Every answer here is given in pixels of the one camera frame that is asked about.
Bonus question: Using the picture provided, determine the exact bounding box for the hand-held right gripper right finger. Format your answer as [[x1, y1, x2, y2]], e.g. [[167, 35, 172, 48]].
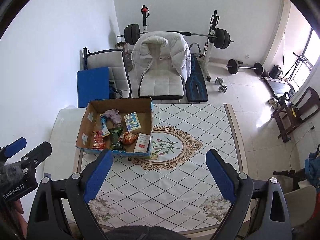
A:
[[205, 149, 292, 240]]

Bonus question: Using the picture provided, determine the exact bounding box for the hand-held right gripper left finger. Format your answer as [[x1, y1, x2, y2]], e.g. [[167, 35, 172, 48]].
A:
[[27, 149, 113, 240]]

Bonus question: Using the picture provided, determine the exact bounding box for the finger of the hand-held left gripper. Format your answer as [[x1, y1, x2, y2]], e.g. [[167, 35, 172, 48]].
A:
[[21, 141, 52, 173], [0, 137, 27, 160]]

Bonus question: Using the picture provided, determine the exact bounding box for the red snack packet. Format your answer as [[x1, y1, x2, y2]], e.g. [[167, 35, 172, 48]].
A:
[[91, 130, 105, 150]]

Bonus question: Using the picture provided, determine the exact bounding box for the green snack packet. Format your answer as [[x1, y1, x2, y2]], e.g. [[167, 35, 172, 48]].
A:
[[109, 127, 127, 152]]

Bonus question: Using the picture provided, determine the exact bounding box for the orange panda snack packet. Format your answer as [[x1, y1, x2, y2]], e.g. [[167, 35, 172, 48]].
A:
[[119, 131, 138, 145]]

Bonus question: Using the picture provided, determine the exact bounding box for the long blue packet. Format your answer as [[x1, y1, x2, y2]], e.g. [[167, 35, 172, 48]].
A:
[[100, 114, 110, 137]]

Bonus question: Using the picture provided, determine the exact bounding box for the white packet red print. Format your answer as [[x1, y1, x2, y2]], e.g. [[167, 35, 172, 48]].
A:
[[133, 134, 151, 153]]

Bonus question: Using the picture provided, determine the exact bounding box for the lilac cloth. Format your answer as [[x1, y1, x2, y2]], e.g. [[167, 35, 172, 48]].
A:
[[104, 109, 123, 128]]

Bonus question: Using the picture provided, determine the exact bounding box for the blue white tissue packet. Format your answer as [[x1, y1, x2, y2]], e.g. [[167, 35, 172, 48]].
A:
[[124, 112, 142, 132]]

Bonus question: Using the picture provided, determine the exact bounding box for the cardboard box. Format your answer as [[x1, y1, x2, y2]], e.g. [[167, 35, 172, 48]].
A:
[[76, 98, 153, 158]]

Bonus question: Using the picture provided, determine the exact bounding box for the person's left hand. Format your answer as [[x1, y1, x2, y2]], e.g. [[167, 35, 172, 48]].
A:
[[11, 200, 25, 230]]

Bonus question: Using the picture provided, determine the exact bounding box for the diamond pattern floral tablecloth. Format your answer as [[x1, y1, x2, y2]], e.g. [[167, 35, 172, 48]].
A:
[[75, 103, 244, 233]]

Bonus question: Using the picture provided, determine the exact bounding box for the black metal stand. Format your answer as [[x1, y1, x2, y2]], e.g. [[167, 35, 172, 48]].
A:
[[273, 170, 307, 190]]

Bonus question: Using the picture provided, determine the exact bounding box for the person's black fleece clothing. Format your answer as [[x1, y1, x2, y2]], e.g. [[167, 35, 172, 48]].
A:
[[105, 225, 187, 240]]

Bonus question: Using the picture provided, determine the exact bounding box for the white plastic chair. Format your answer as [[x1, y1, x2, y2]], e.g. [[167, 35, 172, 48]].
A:
[[284, 185, 317, 227]]

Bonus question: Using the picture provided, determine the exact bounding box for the blue board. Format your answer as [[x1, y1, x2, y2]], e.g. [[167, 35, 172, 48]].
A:
[[77, 67, 110, 108]]

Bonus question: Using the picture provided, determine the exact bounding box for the pair of shoes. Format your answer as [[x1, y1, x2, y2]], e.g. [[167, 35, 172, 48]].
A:
[[269, 97, 282, 110]]

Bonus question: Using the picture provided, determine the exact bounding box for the blue jacket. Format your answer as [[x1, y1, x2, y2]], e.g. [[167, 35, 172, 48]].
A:
[[304, 145, 320, 188]]

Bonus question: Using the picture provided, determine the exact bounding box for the black blue weight bench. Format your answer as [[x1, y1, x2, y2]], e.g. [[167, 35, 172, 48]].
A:
[[185, 54, 209, 103]]

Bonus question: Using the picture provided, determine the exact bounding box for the black treadmill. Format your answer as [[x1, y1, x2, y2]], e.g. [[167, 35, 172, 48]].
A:
[[264, 52, 313, 98]]

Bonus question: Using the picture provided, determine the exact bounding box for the short barbell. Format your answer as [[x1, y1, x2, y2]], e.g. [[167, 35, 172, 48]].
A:
[[226, 59, 264, 75]]

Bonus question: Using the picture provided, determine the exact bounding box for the white padded chair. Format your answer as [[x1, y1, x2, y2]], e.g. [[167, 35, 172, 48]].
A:
[[83, 47, 132, 99], [131, 31, 192, 99]]

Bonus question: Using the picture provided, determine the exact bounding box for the black bag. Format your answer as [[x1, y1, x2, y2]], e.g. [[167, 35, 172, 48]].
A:
[[271, 65, 282, 79]]

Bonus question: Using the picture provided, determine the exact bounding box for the dark wooden chair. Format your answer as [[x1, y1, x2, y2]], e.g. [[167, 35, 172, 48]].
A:
[[271, 87, 320, 143]]

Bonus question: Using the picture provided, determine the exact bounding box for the white down jacket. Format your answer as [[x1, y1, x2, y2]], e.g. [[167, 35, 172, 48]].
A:
[[131, 31, 192, 83]]

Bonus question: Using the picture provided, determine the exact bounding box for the barbell with black plates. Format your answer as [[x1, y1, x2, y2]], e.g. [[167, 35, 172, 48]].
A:
[[117, 24, 234, 49]]

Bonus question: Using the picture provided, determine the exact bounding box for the window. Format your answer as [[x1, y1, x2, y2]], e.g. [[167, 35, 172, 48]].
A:
[[299, 27, 320, 90]]

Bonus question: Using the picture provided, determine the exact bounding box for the white barbell rack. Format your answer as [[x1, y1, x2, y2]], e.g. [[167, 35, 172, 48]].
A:
[[141, 5, 220, 82]]

